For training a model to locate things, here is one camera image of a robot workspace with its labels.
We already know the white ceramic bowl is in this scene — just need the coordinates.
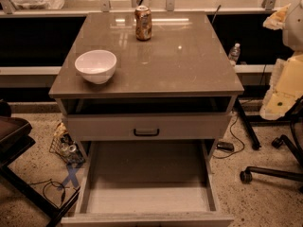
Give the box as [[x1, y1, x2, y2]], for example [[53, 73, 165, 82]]
[[75, 50, 117, 84]]

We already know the grey top drawer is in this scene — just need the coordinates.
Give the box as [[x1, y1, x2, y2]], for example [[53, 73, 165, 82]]
[[63, 113, 231, 141]]

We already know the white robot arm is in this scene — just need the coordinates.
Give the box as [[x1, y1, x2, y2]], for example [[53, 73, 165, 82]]
[[259, 0, 303, 120]]

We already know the wire basket with bottles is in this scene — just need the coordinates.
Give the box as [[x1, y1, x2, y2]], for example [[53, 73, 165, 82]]
[[49, 122, 84, 164]]

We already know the blue tape cross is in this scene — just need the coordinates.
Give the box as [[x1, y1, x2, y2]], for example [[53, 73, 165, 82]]
[[57, 163, 82, 190]]

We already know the dark chair on left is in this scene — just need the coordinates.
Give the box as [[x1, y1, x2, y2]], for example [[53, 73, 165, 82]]
[[0, 100, 80, 227]]

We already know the black cable on floor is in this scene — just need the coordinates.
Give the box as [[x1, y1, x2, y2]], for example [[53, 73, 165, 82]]
[[28, 178, 79, 209]]

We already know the grey drawer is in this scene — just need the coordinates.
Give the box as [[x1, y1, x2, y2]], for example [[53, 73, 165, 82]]
[[63, 113, 231, 141], [61, 140, 234, 227]]

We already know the orange soda can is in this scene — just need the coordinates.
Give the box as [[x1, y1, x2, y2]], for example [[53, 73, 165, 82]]
[[134, 5, 152, 41]]

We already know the black office chair base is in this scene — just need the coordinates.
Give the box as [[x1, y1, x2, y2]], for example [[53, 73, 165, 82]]
[[239, 95, 303, 194]]

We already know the black adapter cable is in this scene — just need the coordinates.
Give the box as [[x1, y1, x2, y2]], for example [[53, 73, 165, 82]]
[[212, 114, 246, 160]]

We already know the black power adapter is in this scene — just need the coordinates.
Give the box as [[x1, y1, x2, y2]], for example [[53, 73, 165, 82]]
[[217, 142, 234, 152]]

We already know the black table leg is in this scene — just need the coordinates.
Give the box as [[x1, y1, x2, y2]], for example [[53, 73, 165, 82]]
[[235, 99, 260, 150]]

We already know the clear plastic water bottle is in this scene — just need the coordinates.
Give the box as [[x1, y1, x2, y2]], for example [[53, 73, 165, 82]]
[[228, 43, 241, 66]]

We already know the grey drawer cabinet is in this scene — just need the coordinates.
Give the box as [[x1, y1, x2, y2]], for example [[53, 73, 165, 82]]
[[49, 11, 243, 153]]

